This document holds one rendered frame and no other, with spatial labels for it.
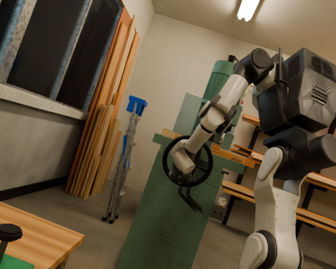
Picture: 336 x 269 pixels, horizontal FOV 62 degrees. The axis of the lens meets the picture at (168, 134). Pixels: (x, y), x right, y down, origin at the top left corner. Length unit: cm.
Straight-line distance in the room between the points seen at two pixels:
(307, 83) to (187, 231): 109
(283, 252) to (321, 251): 376
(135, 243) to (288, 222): 103
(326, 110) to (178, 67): 338
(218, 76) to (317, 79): 79
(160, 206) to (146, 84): 289
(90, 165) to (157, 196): 141
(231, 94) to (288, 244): 60
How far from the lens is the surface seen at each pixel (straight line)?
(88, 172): 310
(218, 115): 117
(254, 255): 112
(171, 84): 438
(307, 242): 478
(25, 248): 78
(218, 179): 175
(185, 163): 126
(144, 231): 186
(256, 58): 124
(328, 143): 110
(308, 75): 124
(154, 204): 181
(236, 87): 120
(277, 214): 115
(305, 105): 120
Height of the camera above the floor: 88
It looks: 1 degrees up
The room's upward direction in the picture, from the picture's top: 20 degrees clockwise
